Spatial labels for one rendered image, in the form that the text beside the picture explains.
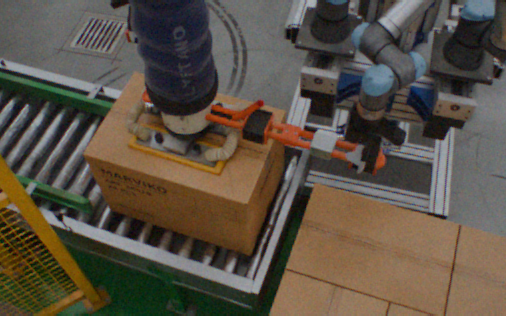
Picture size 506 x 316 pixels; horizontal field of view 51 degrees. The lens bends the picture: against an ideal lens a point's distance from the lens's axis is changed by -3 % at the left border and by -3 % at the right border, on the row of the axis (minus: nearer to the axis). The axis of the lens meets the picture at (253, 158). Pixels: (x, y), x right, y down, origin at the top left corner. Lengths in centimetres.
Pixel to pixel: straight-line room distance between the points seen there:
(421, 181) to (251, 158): 115
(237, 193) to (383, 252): 67
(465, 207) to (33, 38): 286
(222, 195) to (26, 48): 237
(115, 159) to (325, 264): 86
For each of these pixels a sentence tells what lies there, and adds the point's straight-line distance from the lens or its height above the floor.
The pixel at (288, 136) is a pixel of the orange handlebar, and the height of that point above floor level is 109.
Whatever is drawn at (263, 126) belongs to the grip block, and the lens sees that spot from 171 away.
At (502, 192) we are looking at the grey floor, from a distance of 311.
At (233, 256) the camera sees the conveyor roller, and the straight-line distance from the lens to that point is 209.
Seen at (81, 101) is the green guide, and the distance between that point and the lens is 253.
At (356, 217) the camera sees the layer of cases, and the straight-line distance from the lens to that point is 220.
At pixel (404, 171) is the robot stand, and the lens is 276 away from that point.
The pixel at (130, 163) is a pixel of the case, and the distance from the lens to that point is 187.
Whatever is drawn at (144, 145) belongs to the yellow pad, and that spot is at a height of 97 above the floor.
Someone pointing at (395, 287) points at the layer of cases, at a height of 54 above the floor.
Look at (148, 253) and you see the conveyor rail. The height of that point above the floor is 59.
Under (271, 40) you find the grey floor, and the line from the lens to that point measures 355.
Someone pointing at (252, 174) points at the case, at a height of 95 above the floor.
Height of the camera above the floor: 246
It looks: 56 degrees down
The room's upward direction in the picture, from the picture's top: 2 degrees counter-clockwise
